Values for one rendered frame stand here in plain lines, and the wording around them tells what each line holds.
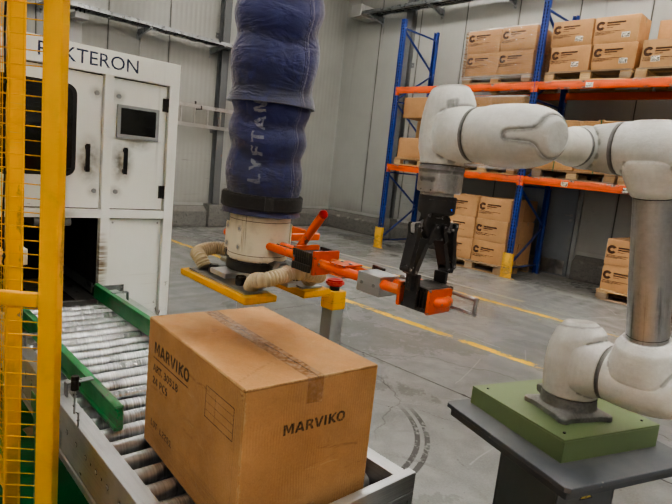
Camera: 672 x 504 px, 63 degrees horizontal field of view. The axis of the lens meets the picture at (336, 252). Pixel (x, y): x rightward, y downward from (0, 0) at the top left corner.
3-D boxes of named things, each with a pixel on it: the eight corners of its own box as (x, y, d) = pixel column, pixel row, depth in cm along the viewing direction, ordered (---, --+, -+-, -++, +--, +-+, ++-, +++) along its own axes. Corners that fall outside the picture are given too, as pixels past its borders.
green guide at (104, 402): (-14, 306, 284) (-14, 289, 282) (9, 304, 291) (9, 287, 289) (89, 438, 168) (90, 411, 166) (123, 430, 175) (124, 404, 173)
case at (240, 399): (143, 437, 173) (149, 316, 166) (254, 412, 198) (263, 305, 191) (232, 553, 127) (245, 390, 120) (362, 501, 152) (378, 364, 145)
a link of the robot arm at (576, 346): (559, 378, 173) (569, 310, 170) (616, 399, 159) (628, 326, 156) (529, 386, 163) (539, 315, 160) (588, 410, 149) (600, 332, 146)
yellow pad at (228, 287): (179, 274, 159) (181, 257, 158) (210, 272, 166) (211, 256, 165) (244, 306, 135) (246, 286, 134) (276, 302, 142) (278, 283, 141)
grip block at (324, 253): (288, 268, 137) (291, 245, 136) (317, 266, 144) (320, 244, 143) (310, 276, 131) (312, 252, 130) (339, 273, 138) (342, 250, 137)
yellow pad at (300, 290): (235, 270, 172) (237, 255, 171) (261, 268, 179) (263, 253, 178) (303, 299, 148) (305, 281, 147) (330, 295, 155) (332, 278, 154)
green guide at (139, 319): (93, 297, 320) (93, 282, 318) (111, 295, 327) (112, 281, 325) (239, 401, 203) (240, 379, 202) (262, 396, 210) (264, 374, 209)
